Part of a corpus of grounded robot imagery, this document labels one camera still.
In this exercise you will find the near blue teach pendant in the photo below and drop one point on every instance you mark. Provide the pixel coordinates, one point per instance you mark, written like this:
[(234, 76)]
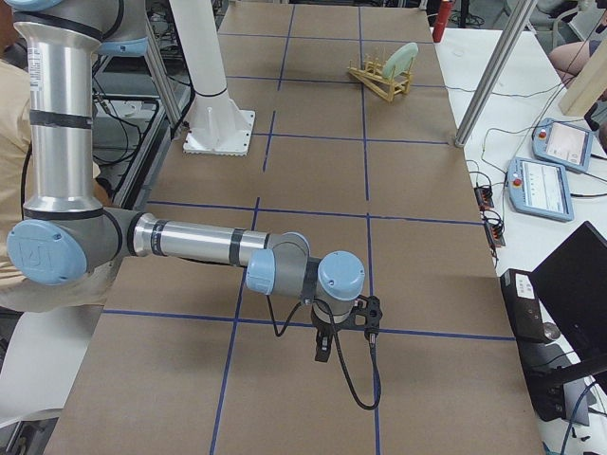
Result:
[(539, 188)]

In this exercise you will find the black computer box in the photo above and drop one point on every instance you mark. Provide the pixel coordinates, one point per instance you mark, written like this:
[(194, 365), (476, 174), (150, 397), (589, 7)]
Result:
[(523, 307)]

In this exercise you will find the red cylinder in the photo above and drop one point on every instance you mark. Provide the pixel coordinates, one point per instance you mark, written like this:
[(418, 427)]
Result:
[(442, 19)]

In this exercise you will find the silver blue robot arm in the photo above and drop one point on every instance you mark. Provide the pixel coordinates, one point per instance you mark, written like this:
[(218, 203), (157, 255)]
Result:
[(67, 232)]

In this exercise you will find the aluminium frame post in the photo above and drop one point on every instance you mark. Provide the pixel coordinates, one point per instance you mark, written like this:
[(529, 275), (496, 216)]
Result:
[(497, 61)]

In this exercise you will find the pale green plate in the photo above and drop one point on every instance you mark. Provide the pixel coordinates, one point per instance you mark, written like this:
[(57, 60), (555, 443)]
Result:
[(400, 61)]

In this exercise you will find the orange black adapter box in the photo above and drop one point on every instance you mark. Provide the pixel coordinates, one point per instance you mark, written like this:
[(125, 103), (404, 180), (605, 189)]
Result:
[(483, 195)]

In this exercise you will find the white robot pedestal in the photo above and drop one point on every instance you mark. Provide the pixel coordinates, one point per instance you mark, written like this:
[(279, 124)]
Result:
[(216, 125)]

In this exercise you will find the wooden beam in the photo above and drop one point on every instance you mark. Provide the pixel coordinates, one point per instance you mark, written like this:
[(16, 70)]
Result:
[(588, 86)]

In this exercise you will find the wooden dish rack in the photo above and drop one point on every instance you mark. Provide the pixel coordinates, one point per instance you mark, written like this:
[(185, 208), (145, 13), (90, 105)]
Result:
[(370, 76)]

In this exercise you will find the blue teach pendant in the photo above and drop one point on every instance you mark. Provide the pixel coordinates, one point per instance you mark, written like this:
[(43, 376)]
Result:
[(563, 143), (539, 188)]

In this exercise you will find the person in beige shirt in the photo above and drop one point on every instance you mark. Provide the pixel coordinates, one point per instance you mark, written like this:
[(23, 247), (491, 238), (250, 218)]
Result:
[(17, 292)]

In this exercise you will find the black monitor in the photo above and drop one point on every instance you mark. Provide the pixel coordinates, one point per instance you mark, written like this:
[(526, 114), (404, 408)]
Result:
[(571, 285)]

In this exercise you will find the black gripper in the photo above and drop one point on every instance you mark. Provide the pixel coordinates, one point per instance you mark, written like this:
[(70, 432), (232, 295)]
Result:
[(324, 329)]

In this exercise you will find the far blue teach pendant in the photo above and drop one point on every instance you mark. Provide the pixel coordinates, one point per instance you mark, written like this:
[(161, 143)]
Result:
[(563, 143)]

